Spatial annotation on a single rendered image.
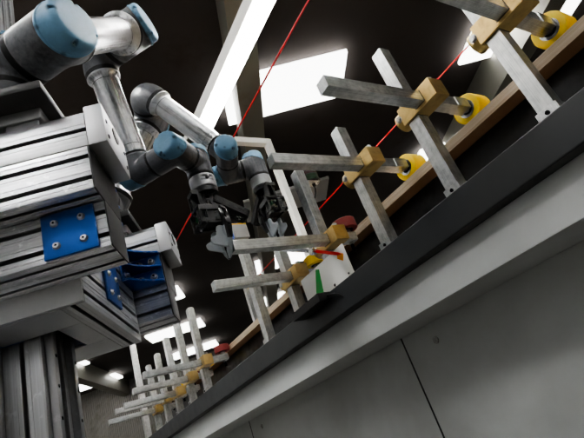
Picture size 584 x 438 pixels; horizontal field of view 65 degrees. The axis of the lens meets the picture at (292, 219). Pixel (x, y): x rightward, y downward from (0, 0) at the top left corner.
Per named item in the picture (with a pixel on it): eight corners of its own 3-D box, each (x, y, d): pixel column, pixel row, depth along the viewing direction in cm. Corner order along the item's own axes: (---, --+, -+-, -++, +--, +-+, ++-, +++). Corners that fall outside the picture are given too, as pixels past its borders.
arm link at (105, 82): (60, 42, 132) (115, 190, 123) (89, 21, 130) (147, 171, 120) (89, 58, 143) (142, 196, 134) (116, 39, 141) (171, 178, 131)
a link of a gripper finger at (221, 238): (213, 260, 118) (204, 229, 122) (234, 258, 122) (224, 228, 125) (216, 254, 116) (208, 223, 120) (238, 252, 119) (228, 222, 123)
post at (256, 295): (268, 341, 173) (237, 239, 192) (263, 346, 176) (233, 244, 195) (279, 340, 175) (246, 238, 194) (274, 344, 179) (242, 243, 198)
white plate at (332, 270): (354, 274, 130) (341, 242, 134) (309, 308, 149) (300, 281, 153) (355, 273, 130) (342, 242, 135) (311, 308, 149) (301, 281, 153)
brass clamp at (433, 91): (434, 92, 104) (425, 76, 106) (398, 131, 114) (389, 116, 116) (452, 95, 107) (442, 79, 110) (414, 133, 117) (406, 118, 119)
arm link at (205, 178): (209, 187, 136) (219, 170, 130) (213, 200, 134) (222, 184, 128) (185, 187, 132) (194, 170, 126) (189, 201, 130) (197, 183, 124)
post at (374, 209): (403, 268, 116) (335, 124, 136) (394, 275, 118) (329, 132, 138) (413, 268, 118) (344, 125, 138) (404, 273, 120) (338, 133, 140)
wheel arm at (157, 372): (144, 379, 213) (142, 370, 214) (142, 381, 215) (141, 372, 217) (229, 360, 237) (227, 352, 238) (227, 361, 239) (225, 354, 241)
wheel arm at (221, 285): (216, 291, 140) (213, 278, 142) (213, 295, 143) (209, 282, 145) (328, 275, 165) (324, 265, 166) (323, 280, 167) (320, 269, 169)
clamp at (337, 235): (337, 239, 136) (331, 224, 138) (315, 260, 146) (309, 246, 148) (351, 237, 139) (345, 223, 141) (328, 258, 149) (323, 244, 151)
